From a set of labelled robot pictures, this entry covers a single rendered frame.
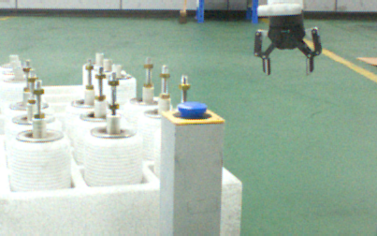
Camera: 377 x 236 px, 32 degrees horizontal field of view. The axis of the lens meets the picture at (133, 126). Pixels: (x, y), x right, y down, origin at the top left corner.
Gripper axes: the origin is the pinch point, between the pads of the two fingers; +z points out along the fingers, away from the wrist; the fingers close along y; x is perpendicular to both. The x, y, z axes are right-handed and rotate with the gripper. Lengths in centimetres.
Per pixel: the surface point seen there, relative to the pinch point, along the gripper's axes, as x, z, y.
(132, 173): 59, 1, 12
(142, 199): 62, 4, 10
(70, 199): 68, 1, 18
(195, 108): 66, -13, -2
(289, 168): -16.2, 30.5, 4.4
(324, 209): 11.3, 28.1, -8.9
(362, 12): -615, 94, 50
